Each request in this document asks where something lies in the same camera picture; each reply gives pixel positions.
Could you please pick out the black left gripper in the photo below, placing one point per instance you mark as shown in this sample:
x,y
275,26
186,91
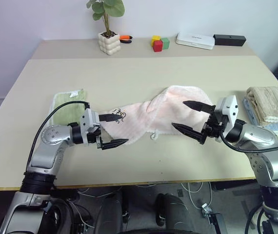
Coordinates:
x,y
97,132

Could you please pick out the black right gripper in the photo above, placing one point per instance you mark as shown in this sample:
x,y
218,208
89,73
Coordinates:
x,y
213,126

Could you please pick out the pink towel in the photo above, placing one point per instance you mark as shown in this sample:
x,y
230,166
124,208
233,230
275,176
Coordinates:
x,y
153,117

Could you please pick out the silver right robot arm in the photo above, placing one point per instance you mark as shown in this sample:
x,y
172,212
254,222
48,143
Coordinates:
x,y
261,134

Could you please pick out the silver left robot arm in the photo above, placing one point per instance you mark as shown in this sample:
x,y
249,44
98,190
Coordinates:
x,y
44,156

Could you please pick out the green towel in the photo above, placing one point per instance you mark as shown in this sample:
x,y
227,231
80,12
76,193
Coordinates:
x,y
61,100

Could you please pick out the beige folded towel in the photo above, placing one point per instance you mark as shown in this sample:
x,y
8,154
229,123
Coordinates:
x,y
270,102

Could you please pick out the blue folded towel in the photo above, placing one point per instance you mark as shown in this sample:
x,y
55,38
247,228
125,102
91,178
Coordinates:
x,y
275,128

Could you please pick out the white flat box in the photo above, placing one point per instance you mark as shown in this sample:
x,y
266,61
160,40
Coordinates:
x,y
195,40

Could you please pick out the green cube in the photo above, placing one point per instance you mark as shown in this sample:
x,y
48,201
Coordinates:
x,y
165,43

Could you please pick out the red cube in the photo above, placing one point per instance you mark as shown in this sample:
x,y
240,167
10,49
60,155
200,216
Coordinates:
x,y
158,46

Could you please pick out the white bubble plant pot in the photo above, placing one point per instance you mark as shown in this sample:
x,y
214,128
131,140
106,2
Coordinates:
x,y
108,45

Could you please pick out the black long box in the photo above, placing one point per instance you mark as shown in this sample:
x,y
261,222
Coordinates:
x,y
229,40

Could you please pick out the yellow cube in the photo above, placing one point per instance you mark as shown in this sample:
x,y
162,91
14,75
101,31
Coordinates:
x,y
155,38

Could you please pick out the metal clamp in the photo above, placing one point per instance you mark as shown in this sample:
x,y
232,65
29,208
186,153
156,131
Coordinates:
x,y
206,209

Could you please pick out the orange black marker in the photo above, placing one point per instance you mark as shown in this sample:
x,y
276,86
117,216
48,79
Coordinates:
x,y
125,37

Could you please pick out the dark rounded shape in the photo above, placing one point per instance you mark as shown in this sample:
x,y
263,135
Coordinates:
x,y
173,214

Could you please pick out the green leafy plant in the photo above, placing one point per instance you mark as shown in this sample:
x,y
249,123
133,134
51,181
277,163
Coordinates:
x,y
109,7

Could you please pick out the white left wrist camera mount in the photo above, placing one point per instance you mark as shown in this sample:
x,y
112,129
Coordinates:
x,y
89,119

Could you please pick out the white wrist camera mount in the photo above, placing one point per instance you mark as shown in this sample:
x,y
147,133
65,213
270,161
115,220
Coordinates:
x,y
230,109
89,119

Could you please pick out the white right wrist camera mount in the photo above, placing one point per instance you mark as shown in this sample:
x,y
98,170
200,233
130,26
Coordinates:
x,y
230,109

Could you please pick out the black bracket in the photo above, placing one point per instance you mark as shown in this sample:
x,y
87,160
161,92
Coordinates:
x,y
217,223

